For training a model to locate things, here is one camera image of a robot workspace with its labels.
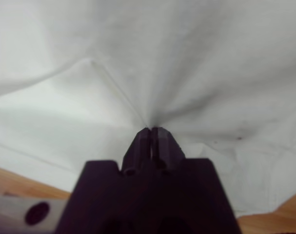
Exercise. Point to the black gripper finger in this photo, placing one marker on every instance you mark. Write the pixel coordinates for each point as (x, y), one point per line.
(138, 151)
(167, 148)

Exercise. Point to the white T-shirt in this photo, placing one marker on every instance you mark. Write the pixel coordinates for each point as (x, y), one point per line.
(150, 61)

